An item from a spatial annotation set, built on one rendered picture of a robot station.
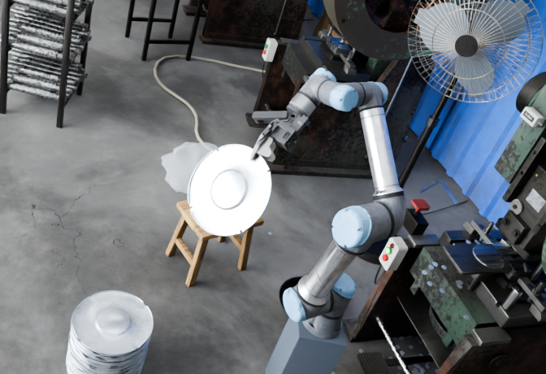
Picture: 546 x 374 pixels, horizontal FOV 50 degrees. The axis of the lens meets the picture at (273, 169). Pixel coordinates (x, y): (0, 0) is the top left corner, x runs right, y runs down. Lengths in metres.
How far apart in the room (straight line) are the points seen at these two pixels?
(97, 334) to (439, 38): 1.86
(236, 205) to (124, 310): 0.75
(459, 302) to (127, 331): 1.24
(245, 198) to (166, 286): 1.09
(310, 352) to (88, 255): 1.17
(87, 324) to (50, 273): 0.54
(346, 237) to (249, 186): 0.33
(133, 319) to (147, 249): 0.67
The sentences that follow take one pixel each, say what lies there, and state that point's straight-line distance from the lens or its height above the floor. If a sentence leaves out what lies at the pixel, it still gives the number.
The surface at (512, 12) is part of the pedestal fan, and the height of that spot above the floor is 1.48.
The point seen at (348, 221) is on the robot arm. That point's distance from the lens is 1.71.
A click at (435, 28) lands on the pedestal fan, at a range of 2.76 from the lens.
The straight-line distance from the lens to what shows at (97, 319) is 2.31.
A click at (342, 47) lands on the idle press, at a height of 0.78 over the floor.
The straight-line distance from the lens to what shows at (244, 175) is 1.82.
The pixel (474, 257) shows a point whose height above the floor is 0.78.
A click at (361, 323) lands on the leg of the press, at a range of 2.81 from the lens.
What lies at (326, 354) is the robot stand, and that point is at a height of 0.38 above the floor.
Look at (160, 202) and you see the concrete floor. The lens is 3.21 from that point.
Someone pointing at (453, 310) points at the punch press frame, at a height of 0.58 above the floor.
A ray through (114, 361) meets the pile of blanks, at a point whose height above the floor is 0.21.
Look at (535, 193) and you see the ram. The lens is 2.29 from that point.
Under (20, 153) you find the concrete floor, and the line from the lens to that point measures 3.42.
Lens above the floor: 2.05
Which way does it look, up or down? 34 degrees down
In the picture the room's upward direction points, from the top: 20 degrees clockwise
